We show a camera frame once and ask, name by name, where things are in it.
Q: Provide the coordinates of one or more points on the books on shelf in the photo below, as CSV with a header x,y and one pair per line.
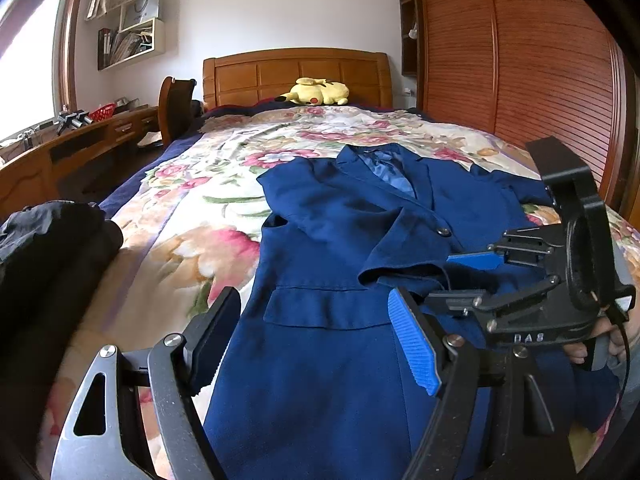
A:
x,y
122,45

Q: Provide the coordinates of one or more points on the blue suit jacket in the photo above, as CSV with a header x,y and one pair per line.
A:
x,y
325,240

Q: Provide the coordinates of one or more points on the wooden open shelf unit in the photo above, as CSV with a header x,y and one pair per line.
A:
x,y
407,5

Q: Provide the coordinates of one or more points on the small white hanging object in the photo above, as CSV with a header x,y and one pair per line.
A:
x,y
413,31

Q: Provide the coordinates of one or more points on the red basket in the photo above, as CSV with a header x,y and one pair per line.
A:
x,y
102,112

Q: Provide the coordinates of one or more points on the floral blanket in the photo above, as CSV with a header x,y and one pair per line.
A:
x,y
200,195

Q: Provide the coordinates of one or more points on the yellow plush toy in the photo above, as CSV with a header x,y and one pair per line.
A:
x,y
315,90

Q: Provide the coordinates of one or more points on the wooden desk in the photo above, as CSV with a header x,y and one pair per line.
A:
x,y
45,160

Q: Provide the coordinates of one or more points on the white paper bag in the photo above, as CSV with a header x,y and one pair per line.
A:
x,y
142,10

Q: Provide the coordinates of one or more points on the window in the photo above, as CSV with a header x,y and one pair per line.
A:
x,y
30,70

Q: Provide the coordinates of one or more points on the wooden bed headboard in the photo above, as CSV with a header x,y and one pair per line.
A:
x,y
260,72

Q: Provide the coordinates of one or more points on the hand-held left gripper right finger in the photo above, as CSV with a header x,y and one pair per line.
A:
x,y
412,335

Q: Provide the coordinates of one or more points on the wooden slatted wardrobe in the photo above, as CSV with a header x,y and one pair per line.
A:
x,y
515,50

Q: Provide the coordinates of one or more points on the person's right hand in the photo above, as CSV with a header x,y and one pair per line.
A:
x,y
632,332

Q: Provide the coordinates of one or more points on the wooden chair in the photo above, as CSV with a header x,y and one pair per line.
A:
x,y
175,110

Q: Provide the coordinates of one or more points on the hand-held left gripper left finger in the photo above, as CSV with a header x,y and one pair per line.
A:
x,y
220,325

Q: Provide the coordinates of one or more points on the white wall shelf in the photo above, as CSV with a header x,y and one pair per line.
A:
x,y
155,35

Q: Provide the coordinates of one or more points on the black device on desk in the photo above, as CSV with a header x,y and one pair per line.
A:
x,y
72,120

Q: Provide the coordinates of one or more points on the dark cloth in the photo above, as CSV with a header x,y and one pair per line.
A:
x,y
50,270

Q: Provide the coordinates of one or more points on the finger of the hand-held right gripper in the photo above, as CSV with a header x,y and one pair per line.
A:
x,y
475,260
505,302

